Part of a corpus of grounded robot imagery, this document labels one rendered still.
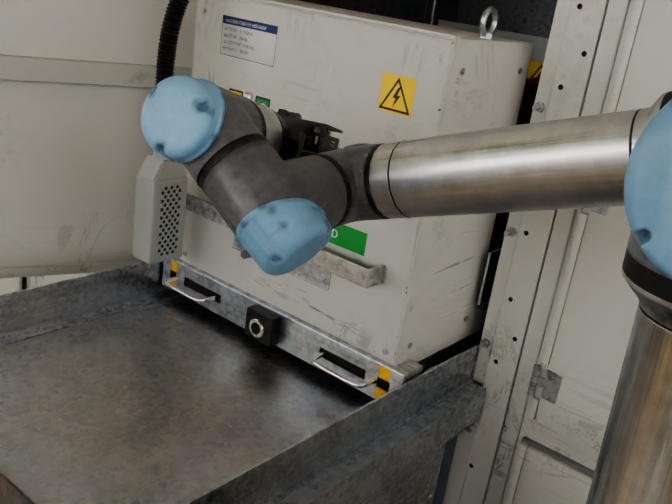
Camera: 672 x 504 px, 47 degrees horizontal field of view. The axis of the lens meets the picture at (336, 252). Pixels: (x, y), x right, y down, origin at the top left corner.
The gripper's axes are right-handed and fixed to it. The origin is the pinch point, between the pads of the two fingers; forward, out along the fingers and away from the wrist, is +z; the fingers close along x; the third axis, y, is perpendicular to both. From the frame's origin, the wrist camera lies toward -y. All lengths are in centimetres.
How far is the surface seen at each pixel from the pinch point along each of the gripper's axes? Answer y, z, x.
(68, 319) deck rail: -41, 11, -34
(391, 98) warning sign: 6.2, 8.0, 10.3
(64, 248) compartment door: -58, 27, -26
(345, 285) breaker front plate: 3.0, 16.4, -17.1
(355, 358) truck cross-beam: 7.1, 16.7, -27.3
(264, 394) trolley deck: -3.8, 11.5, -35.5
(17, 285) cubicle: -113, 77, -50
